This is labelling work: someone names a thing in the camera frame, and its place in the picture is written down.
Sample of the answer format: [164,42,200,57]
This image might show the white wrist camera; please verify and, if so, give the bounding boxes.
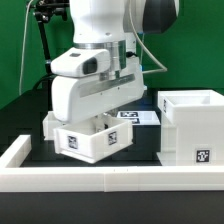
[51,47,111,78]

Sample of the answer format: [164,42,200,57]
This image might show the white workspace border frame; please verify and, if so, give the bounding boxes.
[0,135,224,192]

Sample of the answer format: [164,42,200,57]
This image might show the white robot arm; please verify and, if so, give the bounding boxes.
[51,0,179,124]

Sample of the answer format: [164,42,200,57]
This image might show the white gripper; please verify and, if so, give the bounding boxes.
[52,57,144,124]

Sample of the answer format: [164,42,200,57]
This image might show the white drawer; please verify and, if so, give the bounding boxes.
[42,111,63,140]
[54,115,133,164]

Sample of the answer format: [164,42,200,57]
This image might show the white hanging cable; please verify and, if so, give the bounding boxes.
[18,0,36,97]

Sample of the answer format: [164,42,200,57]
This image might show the white front drawer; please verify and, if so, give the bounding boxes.
[54,115,133,164]

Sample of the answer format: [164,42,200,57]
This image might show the white drawer cabinet box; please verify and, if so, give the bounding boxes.
[157,90,224,166]

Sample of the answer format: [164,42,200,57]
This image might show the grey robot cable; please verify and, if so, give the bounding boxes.
[128,0,168,76]

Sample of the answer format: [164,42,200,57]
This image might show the white rear drawer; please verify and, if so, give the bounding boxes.
[42,111,63,140]

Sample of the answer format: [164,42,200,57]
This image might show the white marker tag plate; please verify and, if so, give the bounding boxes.
[117,111,160,125]

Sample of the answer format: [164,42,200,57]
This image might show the black base cables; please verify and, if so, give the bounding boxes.
[32,74,56,90]

